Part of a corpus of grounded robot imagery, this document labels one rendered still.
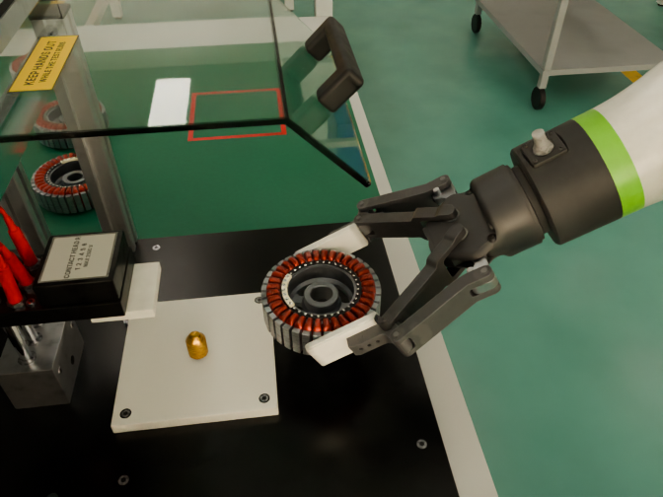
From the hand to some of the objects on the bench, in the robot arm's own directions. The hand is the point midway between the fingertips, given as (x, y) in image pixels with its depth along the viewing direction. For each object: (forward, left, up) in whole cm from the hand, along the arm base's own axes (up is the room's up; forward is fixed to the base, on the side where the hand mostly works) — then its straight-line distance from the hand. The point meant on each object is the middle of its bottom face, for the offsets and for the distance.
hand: (324, 297), depth 55 cm
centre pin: (+13, 0, -6) cm, 14 cm away
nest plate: (+13, 0, -8) cm, 15 cm away
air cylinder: (+27, 0, -8) cm, 28 cm away
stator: (+31, -34, -10) cm, 47 cm away
